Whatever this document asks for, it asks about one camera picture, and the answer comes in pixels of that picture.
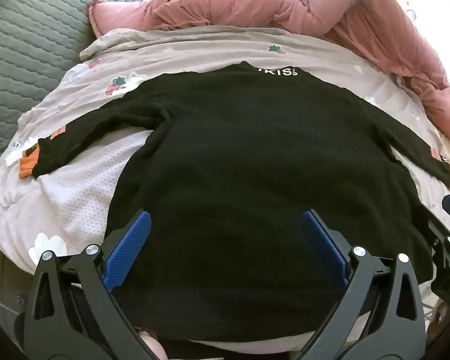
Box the black sweater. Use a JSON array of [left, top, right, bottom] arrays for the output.
[[20, 60, 450, 344]]

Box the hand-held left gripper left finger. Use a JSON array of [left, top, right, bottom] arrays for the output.
[[22, 210, 169, 360]]

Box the grey quilted mattress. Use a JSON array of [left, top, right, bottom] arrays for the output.
[[0, 0, 98, 182]]

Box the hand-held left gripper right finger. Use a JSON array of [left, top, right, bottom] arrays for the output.
[[288, 209, 430, 360]]

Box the pink quilt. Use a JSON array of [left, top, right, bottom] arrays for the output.
[[88, 0, 450, 145]]

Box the printed pale pink blanket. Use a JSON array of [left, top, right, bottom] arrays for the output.
[[0, 24, 450, 346]]

